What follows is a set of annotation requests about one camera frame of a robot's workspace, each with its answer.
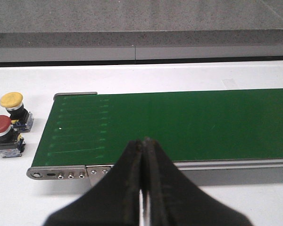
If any green conveyor belt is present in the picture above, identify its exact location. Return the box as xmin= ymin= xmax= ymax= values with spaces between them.
xmin=32 ymin=89 xmax=283 ymax=167

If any grey stone counter slab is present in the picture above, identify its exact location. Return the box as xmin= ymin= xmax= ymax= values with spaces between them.
xmin=0 ymin=0 xmax=283 ymax=63

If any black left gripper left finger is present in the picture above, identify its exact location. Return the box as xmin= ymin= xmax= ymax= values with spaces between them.
xmin=44 ymin=140 xmax=142 ymax=226

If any aluminium conveyor side rail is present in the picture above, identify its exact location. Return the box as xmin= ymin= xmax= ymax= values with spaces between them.
xmin=26 ymin=159 xmax=283 ymax=186

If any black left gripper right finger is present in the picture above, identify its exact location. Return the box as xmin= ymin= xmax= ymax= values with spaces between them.
xmin=143 ymin=138 xmax=252 ymax=226

